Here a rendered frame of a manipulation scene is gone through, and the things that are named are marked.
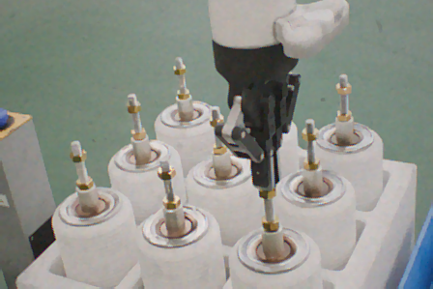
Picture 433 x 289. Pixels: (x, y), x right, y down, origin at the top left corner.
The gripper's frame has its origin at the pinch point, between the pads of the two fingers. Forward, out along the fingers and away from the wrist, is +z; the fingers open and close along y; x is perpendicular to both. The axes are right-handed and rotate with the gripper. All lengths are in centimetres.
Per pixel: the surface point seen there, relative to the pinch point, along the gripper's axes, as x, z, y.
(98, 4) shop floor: -126, 35, -116
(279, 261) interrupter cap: 1.6, 9.9, 1.5
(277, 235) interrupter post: 1.0, 7.5, 0.5
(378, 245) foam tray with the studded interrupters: 6.6, 17.2, -13.3
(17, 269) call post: -40.6, 25.3, 1.9
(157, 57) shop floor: -80, 35, -85
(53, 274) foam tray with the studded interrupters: -28.2, 18.8, 5.7
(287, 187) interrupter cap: -3.4, 9.9, -10.5
